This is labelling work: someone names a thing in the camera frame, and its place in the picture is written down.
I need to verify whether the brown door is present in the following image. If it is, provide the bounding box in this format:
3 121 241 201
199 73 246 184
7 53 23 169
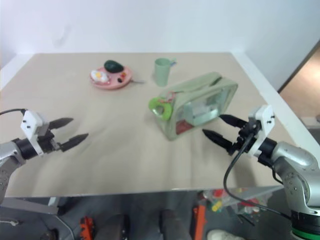
277 40 320 96

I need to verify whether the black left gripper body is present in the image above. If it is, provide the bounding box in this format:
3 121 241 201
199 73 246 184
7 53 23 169
37 123 63 154

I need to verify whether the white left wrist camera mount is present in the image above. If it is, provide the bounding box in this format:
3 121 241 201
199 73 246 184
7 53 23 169
20 109 51 157

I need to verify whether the green transparent pouch bag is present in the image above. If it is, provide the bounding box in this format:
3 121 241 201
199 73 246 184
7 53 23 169
149 71 239 142

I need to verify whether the pale green cup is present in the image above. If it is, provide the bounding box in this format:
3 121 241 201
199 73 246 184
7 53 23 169
153 57 172 88

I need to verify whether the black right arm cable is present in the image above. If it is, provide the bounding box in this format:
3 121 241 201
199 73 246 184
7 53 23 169
223 134 294 221

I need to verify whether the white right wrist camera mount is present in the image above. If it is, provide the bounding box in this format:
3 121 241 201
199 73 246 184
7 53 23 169
247 104 276 157

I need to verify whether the pink round plate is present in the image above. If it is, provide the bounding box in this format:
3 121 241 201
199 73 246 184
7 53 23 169
89 65 134 91

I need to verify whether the orange black toy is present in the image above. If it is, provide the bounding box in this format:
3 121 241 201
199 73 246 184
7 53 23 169
79 216 97 240

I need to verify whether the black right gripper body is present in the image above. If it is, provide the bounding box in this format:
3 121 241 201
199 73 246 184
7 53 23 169
232 119 260 154

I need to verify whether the beige tablecloth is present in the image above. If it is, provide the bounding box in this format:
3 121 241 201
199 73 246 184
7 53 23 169
0 51 320 199

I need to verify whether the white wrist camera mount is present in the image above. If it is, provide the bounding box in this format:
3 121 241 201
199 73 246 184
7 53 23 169
247 104 276 157
20 109 51 157

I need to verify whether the orange bar clamp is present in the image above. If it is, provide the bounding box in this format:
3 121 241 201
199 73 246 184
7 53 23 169
192 203 209 240

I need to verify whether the toy fried egg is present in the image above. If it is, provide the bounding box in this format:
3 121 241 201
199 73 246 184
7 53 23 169
90 70 111 84

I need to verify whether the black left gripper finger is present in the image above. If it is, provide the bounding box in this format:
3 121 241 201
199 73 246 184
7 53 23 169
59 133 90 153
48 117 75 131

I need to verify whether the clear bag of toys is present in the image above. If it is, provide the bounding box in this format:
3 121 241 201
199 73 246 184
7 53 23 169
197 186 282 224

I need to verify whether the dark green toy avocado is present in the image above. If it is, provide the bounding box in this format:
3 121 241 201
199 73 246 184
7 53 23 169
103 59 125 74

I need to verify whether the green plastic ring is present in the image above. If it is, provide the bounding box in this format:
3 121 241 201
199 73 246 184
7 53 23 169
148 96 174 121

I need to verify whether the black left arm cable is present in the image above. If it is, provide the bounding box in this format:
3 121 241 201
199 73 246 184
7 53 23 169
0 108 27 116

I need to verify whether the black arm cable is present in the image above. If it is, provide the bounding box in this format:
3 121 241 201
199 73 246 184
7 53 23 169
223 134 294 221
0 108 27 116

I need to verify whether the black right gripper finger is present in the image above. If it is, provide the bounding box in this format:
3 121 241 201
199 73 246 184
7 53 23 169
219 114 249 129
201 128 237 156

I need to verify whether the grey metal table frame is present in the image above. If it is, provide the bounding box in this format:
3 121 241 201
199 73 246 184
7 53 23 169
0 196 60 216

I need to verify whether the white shoe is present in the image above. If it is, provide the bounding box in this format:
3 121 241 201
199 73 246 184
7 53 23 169
207 229 247 240

